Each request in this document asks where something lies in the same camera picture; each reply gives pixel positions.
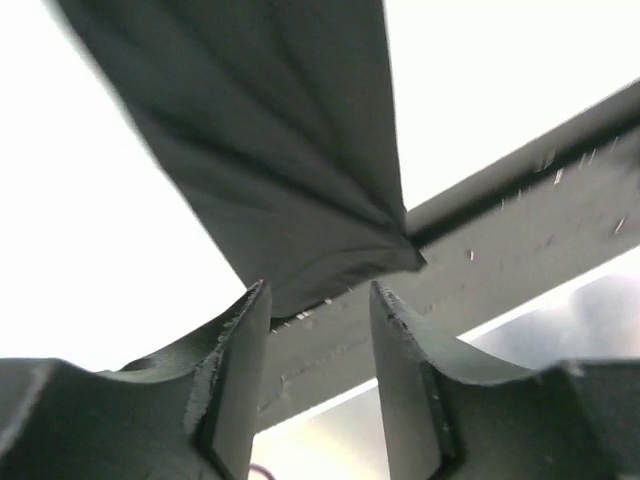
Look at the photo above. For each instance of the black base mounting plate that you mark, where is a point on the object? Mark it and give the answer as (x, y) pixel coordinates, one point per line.
(560, 206)

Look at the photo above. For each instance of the black graphic t-shirt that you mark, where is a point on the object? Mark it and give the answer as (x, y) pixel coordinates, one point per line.
(275, 120)

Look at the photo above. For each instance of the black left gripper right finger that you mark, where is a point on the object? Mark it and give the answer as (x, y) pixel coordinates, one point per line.
(452, 411)

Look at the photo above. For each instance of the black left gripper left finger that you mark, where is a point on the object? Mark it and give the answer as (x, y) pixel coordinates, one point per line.
(186, 411)

